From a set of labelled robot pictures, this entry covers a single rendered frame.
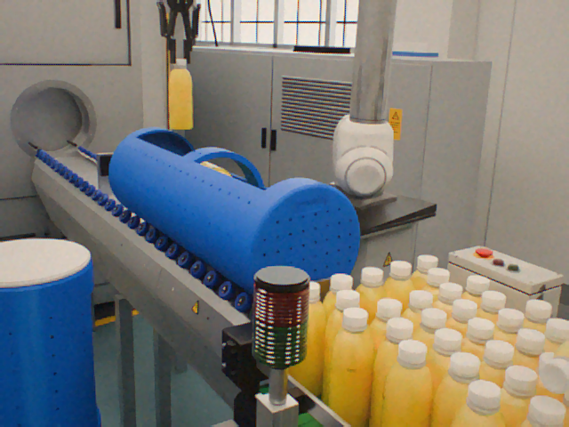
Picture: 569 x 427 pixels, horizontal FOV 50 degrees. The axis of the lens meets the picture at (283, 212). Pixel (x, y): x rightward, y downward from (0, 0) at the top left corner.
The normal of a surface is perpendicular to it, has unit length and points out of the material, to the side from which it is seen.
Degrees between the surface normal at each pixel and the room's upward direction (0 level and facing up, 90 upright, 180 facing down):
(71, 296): 90
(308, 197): 90
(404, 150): 90
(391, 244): 90
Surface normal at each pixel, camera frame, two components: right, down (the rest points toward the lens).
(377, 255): 0.66, 0.22
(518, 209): -0.75, 0.15
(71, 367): 0.81, 0.18
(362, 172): -0.06, 0.41
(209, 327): -0.78, -0.21
